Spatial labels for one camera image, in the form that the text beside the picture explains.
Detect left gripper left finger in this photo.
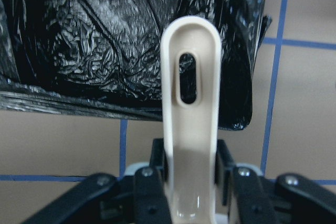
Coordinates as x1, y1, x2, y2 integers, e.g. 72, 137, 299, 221
24, 138, 172, 223

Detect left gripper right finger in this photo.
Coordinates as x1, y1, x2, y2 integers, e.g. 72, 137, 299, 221
215, 140, 335, 223

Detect beige plastic dustpan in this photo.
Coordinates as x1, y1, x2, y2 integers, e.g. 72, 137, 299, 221
160, 16, 222, 223

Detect bin with black bag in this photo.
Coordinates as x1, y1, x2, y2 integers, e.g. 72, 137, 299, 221
1, 0, 271, 131

